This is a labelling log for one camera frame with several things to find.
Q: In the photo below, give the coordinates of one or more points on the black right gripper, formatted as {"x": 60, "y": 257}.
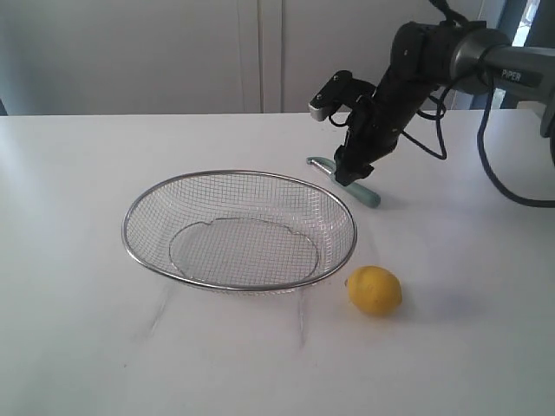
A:
{"x": 372, "y": 134}

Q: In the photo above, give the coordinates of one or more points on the teal handled peeler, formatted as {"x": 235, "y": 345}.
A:
{"x": 361, "y": 193}

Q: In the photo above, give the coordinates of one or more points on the yellow lemon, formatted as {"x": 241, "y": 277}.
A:
{"x": 374, "y": 290}

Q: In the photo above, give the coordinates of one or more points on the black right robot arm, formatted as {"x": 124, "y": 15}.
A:
{"x": 454, "y": 55}

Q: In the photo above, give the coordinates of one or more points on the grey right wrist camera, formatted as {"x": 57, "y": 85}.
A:
{"x": 341, "y": 90}

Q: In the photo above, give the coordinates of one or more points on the metal wire mesh basket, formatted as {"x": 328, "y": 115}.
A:
{"x": 239, "y": 231}

